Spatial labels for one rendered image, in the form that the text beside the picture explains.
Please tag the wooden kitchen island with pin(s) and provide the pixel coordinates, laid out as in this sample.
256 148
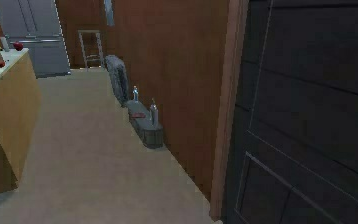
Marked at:
10 110

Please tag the white shaker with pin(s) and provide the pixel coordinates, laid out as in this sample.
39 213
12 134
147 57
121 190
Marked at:
4 44

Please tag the grey spray bottle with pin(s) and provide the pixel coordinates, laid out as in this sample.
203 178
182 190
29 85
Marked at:
154 115

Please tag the low grey bench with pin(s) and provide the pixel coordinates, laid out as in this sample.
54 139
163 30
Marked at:
147 125

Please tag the red flat object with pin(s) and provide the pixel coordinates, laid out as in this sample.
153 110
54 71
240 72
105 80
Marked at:
137 115

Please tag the small clear bottle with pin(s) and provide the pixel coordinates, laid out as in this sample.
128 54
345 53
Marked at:
135 94

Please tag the grey rubbish bin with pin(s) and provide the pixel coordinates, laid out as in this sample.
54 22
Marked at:
117 78

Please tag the wooden stool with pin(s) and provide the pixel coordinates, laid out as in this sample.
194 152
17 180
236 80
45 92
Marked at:
91 50

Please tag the window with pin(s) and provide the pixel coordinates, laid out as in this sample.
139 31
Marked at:
109 11

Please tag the black room door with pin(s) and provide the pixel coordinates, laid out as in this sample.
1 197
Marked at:
303 116

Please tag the grey fridge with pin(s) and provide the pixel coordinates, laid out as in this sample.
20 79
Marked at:
40 36

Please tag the red apple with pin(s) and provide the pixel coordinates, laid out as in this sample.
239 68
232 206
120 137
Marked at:
18 46

